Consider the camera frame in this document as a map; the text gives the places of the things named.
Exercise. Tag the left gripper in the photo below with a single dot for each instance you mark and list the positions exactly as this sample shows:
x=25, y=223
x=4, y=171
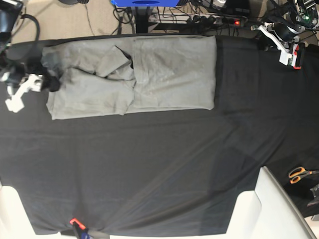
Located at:
x=278, y=36

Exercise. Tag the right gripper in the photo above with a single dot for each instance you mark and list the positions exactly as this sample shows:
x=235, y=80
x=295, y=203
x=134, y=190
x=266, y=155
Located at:
x=20, y=79

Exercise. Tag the grey T-shirt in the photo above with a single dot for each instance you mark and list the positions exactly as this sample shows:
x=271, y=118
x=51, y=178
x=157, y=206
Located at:
x=133, y=75

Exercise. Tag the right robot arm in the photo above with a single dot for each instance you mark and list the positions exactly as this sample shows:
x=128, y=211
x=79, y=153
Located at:
x=10, y=13

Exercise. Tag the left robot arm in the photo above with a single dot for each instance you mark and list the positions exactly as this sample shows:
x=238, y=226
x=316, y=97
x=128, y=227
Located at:
x=300, y=15

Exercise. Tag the red black clamp right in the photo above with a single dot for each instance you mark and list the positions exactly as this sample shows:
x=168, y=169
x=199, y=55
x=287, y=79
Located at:
x=299, y=53

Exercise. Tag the black power strip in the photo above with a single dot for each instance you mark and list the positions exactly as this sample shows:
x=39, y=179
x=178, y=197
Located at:
x=219, y=20

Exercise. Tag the blue box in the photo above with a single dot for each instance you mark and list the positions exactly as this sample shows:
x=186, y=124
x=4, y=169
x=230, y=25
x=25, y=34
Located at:
x=144, y=3

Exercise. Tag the black device right edge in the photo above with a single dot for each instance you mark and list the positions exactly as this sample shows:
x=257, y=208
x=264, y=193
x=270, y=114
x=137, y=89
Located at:
x=315, y=192

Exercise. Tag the white furniture left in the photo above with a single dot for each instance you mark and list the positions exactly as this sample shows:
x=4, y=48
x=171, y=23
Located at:
x=14, y=222

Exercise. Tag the white furniture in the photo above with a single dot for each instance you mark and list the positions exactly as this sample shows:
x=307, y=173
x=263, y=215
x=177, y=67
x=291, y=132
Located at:
x=267, y=212
x=14, y=222

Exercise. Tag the black table cloth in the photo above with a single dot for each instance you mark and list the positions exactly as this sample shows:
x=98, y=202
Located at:
x=173, y=173

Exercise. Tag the red blue clamp bottom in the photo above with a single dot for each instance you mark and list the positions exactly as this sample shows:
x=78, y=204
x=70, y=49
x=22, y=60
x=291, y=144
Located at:
x=80, y=231

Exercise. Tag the white furniture right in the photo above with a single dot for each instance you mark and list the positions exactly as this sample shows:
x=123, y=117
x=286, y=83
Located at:
x=267, y=212

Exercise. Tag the black table stand post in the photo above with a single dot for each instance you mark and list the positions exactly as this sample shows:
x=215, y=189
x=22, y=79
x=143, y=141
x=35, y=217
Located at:
x=142, y=15

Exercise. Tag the orange handled scissors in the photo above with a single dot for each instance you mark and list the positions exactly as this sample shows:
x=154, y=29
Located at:
x=297, y=174

